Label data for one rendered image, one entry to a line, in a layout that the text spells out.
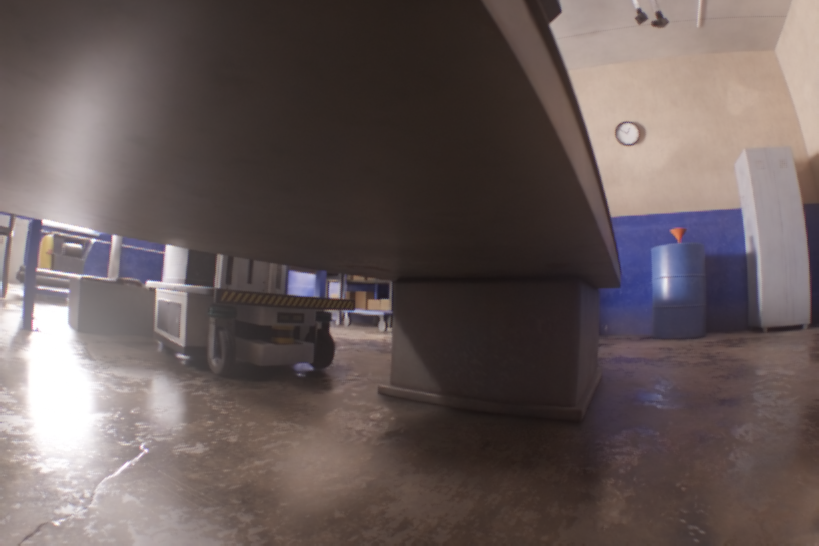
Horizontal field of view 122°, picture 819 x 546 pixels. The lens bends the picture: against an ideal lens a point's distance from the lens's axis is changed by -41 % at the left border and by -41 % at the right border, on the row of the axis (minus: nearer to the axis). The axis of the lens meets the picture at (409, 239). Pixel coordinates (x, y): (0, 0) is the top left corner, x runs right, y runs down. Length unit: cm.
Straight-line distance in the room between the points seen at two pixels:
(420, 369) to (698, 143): 435
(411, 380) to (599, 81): 467
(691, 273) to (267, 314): 347
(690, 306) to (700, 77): 292
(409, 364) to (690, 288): 305
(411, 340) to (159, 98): 115
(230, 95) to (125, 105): 7
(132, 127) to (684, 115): 509
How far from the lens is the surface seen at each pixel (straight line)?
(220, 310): 143
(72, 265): 595
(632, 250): 458
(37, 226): 219
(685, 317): 384
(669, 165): 484
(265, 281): 184
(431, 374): 124
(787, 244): 442
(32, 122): 30
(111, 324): 237
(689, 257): 388
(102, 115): 25
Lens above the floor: 31
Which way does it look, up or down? 10 degrees up
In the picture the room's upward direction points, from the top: 3 degrees clockwise
